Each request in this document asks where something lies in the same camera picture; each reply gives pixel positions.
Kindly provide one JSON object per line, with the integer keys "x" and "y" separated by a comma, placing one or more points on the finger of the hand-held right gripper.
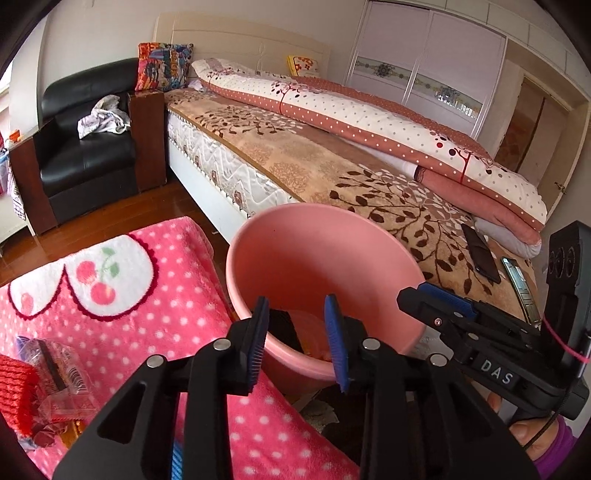
{"x": 450, "y": 300}
{"x": 425, "y": 314}

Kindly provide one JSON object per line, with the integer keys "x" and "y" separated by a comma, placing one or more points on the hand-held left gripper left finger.
{"x": 257, "y": 344}

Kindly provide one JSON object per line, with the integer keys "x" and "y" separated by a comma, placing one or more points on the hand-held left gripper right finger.
{"x": 334, "y": 344}

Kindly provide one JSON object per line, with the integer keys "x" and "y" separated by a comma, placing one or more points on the pink plastic basin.
{"x": 300, "y": 258}

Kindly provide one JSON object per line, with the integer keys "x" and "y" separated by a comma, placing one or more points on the person's right forearm purple sleeve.
{"x": 558, "y": 452}

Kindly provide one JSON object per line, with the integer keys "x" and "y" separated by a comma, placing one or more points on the person's right hand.
{"x": 524, "y": 431}

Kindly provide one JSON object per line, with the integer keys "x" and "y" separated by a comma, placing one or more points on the black packet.
{"x": 286, "y": 330}

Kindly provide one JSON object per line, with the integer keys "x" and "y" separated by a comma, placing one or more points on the black phone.
{"x": 480, "y": 254}

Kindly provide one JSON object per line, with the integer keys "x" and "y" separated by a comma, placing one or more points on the silver edged phone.
{"x": 521, "y": 290}

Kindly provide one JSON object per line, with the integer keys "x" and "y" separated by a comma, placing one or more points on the grey pillow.
{"x": 508, "y": 237}

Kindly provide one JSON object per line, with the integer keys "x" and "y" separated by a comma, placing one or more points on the pink folded quilt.
{"x": 475, "y": 198}

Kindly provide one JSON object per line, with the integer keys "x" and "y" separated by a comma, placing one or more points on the pink polka-dot cherry blanket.
{"x": 152, "y": 300}

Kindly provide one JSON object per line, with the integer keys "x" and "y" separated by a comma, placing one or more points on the bed with brown leaf sheet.
{"x": 323, "y": 166}

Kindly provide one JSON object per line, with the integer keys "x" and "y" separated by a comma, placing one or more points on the wooden door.
{"x": 531, "y": 134}

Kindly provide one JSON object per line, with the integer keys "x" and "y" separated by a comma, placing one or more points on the white quilted mattress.
{"x": 217, "y": 161}

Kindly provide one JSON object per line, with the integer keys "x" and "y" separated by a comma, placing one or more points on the clear plastic packet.
{"x": 64, "y": 378}

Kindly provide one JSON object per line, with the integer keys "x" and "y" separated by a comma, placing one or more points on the dotted tree-print quilt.
{"x": 369, "y": 115}

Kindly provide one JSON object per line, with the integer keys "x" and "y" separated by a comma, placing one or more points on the red mesh net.
{"x": 16, "y": 397}

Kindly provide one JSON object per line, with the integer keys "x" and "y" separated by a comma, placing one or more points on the white sliding-door wardrobe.
{"x": 429, "y": 50}

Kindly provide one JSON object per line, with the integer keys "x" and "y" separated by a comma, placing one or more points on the black leather armchair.
{"x": 87, "y": 157}

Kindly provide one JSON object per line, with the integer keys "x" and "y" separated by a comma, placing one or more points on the white crumpled cloth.
{"x": 104, "y": 117}

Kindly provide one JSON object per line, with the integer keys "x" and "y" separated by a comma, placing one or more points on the yellow patterned cushion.
{"x": 304, "y": 66}

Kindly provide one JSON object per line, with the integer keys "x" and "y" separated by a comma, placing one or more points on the colourful patterned cushion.
{"x": 161, "y": 67}

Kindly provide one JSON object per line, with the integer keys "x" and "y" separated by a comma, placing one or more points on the cream bed headboard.
{"x": 240, "y": 39}

